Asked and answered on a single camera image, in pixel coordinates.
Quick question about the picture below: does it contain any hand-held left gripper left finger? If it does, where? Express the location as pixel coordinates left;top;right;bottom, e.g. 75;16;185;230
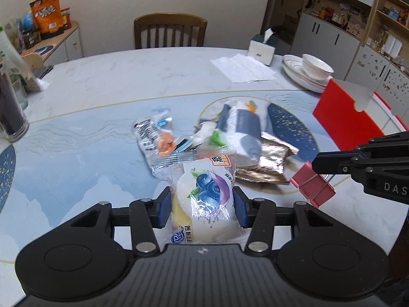
69;187;173;257

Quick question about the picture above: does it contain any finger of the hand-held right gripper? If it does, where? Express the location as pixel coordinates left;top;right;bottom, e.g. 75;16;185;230
355;132;409;150
311;145;409;176

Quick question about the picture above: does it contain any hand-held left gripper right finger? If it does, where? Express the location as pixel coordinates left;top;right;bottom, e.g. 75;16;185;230
233;187;336;253

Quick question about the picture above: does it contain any pink binder clip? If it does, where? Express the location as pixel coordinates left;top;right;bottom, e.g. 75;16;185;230
289;161;336;208

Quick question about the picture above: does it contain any blueberry snack packet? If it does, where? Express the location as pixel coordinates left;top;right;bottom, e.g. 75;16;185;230
151;149;238;245

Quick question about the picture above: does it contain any red cardboard box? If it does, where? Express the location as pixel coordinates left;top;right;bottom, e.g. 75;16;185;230
312;78;409;154

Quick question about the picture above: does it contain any gold foil packet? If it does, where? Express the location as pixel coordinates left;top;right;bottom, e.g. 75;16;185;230
235;131;299;183

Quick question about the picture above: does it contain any peach snack packet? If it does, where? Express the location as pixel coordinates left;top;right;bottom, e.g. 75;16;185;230
132;107;199;167

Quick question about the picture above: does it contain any white blue snack packet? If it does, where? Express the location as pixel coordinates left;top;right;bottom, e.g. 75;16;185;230
192;100;266;167

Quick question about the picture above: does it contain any white stickered cabinet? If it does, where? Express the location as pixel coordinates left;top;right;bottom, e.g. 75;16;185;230
343;43;409;119

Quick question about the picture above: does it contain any white gold-rimmed plate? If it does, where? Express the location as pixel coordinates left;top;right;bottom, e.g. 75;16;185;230
283;69;330;94

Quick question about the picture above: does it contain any white gold-rimmed bowl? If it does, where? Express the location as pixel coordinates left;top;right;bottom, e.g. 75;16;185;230
301;54;334;82

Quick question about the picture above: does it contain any stack of white plates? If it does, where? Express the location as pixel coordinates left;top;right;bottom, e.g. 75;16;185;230
281;54;333;87

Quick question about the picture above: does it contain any wooden shelf unit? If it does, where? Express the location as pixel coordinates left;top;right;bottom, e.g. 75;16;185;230
361;0;409;59

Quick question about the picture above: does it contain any white paper napkin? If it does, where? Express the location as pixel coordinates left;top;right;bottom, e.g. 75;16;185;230
210;54;278;84

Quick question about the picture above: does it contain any green white tissue box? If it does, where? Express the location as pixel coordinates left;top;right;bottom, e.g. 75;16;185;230
249;28;278;67

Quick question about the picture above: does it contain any tall glass with dark contents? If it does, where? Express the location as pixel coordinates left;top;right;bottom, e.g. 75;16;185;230
0;67;30;143

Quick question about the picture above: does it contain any clear plastic bag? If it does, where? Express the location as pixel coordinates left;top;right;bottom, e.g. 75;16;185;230
17;56;51;92

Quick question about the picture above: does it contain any clear drinking glass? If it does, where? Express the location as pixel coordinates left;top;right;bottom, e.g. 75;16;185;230
11;77;29;111

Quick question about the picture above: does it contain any black phone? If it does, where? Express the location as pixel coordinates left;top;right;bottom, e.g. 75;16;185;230
33;65;54;79

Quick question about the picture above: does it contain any dark wooden chair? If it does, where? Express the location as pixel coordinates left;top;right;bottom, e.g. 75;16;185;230
133;13;208;50

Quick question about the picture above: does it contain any white sideboard cabinet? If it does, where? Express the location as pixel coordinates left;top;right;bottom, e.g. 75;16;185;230
19;21;84;68

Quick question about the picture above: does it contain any wooden holder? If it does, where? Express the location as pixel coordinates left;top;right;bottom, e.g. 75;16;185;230
21;53;43;69

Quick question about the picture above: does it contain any dark jar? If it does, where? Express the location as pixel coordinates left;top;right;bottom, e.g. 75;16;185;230
21;29;42;50

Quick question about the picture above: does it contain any orange snack bag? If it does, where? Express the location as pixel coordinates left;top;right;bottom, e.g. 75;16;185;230
30;0;64;34

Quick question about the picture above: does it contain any white cabinet with black handles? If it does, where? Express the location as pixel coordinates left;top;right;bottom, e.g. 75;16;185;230
289;13;363;80

